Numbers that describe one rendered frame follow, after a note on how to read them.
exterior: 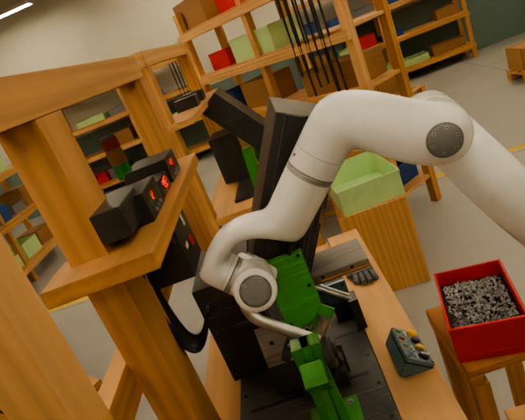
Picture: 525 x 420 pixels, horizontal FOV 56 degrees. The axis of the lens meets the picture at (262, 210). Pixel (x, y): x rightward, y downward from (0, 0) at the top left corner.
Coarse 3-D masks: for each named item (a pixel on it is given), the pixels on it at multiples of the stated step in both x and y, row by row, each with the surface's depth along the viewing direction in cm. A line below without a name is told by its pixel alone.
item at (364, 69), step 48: (192, 0) 483; (240, 0) 427; (336, 0) 353; (384, 0) 378; (192, 48) 520; (240, 48) 462; (288, 48) 412; (240, 96) 514; (288, 96) 484; (432, 192) 430
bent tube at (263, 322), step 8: (256, 256) 127; (248, 312) 125; (256, 312) 126; (256, 320) 125; (264, 320) 125; (272, 320) 126; (272, 328) 125; (280, 328) 125; (288, 328) 126; (296, 328) 126; (288, 336) 126; (296, 336) 126; (320, 336) 127
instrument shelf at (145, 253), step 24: (192, 168) 167; (168, 192) 138; (168, 216) 118; (120, 240) 113; (144, 240) 106; (168, 240) 111; (96, 264) 103; (120, 264) 98; (144, 264) 98; (48, 288) 101; (72, 288) 99; (96, 288) 100
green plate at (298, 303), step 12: (300, 252) 138; (276, 264) 139; (288, 264) 139; (300, 264) 139; (288, 276) 139; (300, 276) 139; (288, 288) 139; (300, 288) 139; (312, 288) 139; (288, 300) 140; (300, 300) 140; (312, 300) 139; (288, 312) 140; (300, 312) 140; (312, 312) 140; (300, 324) 140
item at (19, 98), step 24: (48, 72) 111; (72, 72) 126; (96, 72) 144; (120, 72) 170; (0, 96) 87; (24, 96) 96; (48, 96) 107; (72, 96) 120; (0, 120) 84; (24, 120) 93
